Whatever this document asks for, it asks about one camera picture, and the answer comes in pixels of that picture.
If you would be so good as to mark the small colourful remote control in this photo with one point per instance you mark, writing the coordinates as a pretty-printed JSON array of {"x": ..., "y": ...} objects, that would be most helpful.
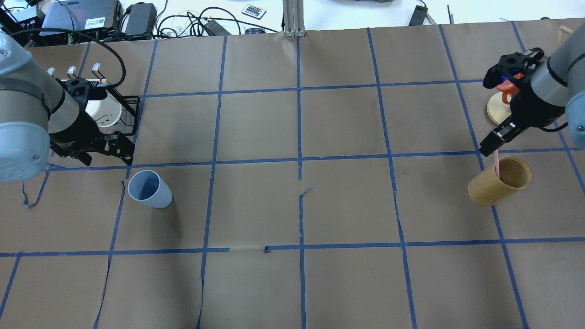
[{"x": 253, "y": 11}]

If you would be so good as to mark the grey projector box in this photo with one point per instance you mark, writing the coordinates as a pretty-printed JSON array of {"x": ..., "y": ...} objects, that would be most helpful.
[{"x": 84, "y": 15}]

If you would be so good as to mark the plaid cloth piece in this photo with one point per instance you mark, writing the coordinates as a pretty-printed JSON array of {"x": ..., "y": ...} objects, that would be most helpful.
[{"x": 255, "y": 31}]

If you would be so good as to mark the white mug with face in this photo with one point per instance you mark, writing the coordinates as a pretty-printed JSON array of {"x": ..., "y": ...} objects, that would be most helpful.
[{"x": 106, "y": 112}]

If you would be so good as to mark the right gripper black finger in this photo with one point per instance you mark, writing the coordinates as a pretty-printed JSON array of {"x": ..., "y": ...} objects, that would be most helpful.
[{"x": 492, "y": 142}]

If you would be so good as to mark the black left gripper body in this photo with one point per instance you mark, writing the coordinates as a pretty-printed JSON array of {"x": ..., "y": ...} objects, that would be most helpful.
[{"x": 80, "y": 125}]

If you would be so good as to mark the red mug on stand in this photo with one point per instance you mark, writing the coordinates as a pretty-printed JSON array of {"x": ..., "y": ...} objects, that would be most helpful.
[{"x": 508, "y": 89}]

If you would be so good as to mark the aluminium frame post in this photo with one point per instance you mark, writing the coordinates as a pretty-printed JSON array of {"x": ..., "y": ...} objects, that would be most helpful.
[{"x": 293, "y": 18}]

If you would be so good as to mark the black wire mug rack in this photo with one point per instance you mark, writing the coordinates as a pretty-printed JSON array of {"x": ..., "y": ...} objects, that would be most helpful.
[{"x": 123, "y": 114}]

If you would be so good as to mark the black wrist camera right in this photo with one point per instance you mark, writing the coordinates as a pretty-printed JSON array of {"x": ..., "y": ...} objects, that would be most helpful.
[{"x": 518, "y": 68}]

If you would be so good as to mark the black power adapter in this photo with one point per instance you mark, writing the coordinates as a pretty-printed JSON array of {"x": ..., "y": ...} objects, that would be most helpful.
[{"x": 140, "y": 19}]

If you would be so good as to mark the bamboo cylinder holder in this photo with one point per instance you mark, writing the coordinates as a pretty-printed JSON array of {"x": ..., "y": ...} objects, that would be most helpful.
[{"x": 486, "y": 190}]

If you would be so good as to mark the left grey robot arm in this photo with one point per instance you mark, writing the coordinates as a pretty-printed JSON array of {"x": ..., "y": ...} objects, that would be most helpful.
[{"x": 39, "y": 113}]

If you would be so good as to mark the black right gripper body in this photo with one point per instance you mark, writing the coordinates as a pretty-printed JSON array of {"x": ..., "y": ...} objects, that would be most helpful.
[{"x": 533, "y": 109}]

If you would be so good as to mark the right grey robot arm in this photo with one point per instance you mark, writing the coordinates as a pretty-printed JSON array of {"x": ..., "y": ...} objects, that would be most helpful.
[{"x": 548, "y": 87}]

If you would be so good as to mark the light blue plastic cup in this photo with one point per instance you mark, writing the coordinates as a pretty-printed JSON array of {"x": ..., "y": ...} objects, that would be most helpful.
[{"x": 148, "y": 187}]

